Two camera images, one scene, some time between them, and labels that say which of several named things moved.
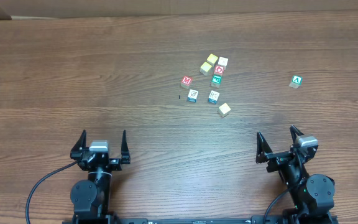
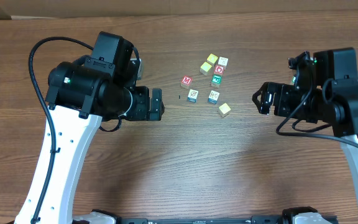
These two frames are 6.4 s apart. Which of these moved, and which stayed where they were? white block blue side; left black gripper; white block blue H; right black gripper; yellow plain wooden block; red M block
Moved: right black gripper; left black gripper
Stayed: red M block; yellow plain wooden block; white block blue side; white block blue H
